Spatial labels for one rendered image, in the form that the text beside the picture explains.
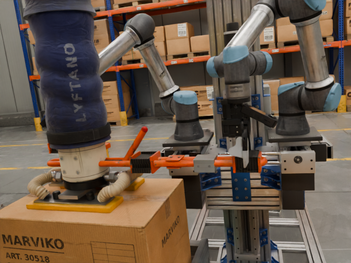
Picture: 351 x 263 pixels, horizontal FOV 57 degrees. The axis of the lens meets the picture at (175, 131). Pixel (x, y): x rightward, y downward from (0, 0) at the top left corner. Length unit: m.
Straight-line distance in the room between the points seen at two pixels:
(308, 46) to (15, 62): 11.36
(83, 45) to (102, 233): 0.61
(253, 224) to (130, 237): 0.93
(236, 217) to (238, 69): 1.01
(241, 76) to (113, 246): 0.64
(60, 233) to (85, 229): 0.10
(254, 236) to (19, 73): 11.03
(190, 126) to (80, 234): 0.75
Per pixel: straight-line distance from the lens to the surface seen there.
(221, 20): 1.72
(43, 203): 1.26
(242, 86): 0.98
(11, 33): 12.30
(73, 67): 1.12
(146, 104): 10.01
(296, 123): 1.54
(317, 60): 1.41
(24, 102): 12.20
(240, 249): 1.90
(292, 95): 1.52
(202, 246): 1.51
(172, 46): 8.41
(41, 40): 1.16
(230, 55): 0.98
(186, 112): 1.56
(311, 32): 1.38
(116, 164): 1.16
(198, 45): 8.28
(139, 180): 1.30
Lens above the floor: 1.39
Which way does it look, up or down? 11 degrees down
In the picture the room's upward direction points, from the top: 6 degrees counter-clockwise
